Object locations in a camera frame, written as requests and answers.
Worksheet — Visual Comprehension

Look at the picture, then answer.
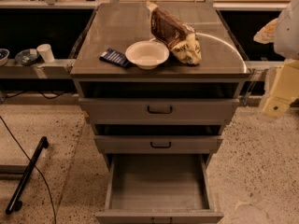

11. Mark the grey top drawer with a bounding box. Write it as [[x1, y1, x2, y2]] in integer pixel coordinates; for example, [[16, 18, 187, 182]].
[[79, 98, 239, 125]]

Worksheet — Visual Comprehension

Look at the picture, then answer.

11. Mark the bagged bread loaf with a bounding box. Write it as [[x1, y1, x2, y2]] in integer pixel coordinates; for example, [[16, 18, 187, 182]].
[[147, 2, 202, 65]]

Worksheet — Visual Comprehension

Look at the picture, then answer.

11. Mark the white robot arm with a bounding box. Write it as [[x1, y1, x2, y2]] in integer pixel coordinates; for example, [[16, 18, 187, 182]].
[[253, 0, 299, 119]]

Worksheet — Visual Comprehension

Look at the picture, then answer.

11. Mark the grey metal shelf rail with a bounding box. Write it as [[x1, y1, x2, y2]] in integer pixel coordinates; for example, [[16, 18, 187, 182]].
[[0, 59, 76, 79]]

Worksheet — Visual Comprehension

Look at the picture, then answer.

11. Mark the blue patterned bowl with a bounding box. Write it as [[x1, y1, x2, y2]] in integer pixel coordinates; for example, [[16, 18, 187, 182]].
[[15, 49, 40, 66]]

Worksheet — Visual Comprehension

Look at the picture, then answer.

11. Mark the dark blue packet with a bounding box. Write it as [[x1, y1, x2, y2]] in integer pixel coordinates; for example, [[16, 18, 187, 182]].
[[99, 49, 130, 68]]

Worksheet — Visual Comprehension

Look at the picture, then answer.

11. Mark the white paper bowl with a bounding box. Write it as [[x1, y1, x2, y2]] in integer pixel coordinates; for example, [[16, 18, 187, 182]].
[[125, 41, 169, 70]]

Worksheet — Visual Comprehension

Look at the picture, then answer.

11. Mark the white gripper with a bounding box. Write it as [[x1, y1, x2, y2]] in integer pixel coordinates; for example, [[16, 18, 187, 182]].
[[262, 59, 299, 119]]

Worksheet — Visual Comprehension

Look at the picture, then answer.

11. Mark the grey drawer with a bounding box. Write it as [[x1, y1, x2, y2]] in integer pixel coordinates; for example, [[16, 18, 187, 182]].
[[95, 154, 223, 224], [94, 135, 222, 154], [79, 98, 239, 125]]

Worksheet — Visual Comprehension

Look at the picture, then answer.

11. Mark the black floor cable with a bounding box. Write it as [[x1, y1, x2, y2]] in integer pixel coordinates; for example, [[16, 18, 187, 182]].
[[0, 115, 58, 224]]

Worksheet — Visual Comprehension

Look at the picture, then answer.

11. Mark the grey bottom drawer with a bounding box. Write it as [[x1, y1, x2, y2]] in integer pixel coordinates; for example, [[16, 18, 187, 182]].
[[95, 154, 223, 224]]

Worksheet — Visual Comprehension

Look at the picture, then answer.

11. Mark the white paper cup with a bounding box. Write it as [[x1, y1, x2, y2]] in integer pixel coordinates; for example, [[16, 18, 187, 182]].
[[36, 44, 55, 63]]

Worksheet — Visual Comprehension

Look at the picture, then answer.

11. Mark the grey drawer cabinet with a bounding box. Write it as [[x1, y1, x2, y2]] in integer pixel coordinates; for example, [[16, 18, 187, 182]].
[[70, 1, 251, 173]]

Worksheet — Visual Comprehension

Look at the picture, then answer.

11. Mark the grey middle drawer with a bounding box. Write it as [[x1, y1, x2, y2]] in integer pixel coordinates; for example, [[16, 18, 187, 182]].
[[94, 135, 222, 154]]

